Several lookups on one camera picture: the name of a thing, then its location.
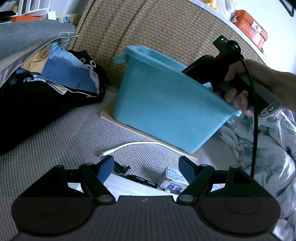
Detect grey folded trousers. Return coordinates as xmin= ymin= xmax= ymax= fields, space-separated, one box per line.
xmin=1 ymin=20 xmax=78 ymax=85

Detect white desktop file rack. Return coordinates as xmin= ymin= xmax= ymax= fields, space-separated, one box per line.
xmin=17 ymin=0 xmax=56 ymax=20

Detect floral blue white blanket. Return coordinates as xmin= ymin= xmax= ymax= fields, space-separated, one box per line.
xmin=218 ymin=108 xmax=295 ymax=240

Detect white USB cable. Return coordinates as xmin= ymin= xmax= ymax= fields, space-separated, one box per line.
xmin=98 ymin=141 xmax=172 ymax=158

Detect thin wooden board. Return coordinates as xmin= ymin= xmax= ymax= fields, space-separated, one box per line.
xmin=100 ymin=96 xmax=199 ymax=159

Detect black pen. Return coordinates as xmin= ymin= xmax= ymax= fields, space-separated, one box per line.
xmin=126 ymin=175 xmax=158 ymax=189

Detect turquoise plastic storage bin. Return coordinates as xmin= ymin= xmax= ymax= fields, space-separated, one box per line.
xmin=113 ymin=45 xmax=241 ymax=154

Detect small white medicine box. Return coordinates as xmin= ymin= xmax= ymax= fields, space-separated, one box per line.
xmin=158 ymin=167 xmax=189 ymax=193

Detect person right hand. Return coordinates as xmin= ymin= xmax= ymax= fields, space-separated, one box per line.
xmin=220 ymin=60 xmax=282 ymax=118

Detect orange first aid box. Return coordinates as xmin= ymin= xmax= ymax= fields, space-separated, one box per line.
xmin=231 ymin=10 xmax=268 ymax=49

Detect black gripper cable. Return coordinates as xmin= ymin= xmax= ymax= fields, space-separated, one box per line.
xmin=238 ymin=56 xmax=260 ymax=180

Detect pile of folded clothes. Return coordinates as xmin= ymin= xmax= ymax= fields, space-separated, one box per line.
xmin=1 ymin=41 xmax=109 ymax=155

